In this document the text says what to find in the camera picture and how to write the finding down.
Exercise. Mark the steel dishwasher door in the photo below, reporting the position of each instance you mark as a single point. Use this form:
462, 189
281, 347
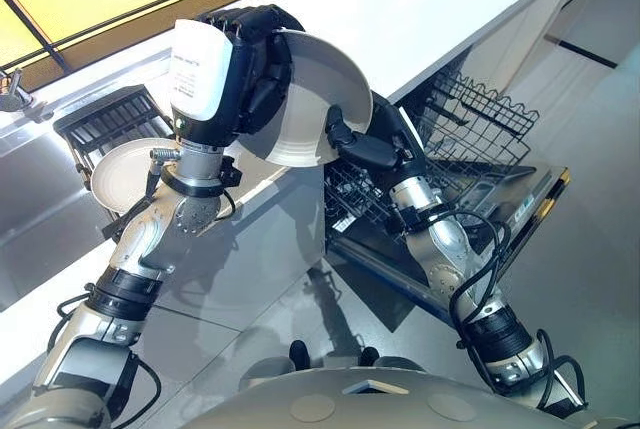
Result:
505, 229

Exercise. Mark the stainless steel sink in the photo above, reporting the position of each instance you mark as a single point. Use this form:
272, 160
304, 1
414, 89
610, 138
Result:
45, 189

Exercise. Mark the black lower dishwasher rack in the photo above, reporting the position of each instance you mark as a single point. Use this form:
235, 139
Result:
365, 199

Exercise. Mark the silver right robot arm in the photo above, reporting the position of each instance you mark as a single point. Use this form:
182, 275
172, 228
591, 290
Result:
460, 269

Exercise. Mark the silver robot torso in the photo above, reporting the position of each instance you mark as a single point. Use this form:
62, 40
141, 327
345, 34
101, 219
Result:
380, 399

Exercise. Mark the black dishwasher rack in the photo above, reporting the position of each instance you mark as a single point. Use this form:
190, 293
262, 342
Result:
365, 199
475, 114

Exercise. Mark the large white plate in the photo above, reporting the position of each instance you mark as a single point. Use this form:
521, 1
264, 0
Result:
325, 94

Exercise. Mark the black upper dishwasher rack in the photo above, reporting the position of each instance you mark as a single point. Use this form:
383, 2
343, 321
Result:
475, 114

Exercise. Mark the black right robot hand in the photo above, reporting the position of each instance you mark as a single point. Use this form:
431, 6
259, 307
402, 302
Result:
367, 146

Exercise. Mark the dark robot foot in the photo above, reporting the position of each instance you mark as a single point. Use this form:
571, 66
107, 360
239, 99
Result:
369, 355
299, 353

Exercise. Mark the black dish drying rack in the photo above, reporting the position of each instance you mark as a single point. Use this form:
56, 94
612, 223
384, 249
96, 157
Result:
107, 119

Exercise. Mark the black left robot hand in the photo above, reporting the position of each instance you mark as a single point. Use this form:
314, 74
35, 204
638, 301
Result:
197, 71

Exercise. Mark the small white plate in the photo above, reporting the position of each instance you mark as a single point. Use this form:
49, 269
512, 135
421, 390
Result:
122, 174

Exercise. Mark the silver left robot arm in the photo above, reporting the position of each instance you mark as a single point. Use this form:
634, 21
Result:
125, 274

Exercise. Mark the silver sink faucet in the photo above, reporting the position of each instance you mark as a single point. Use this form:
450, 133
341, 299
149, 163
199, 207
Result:
15, 91

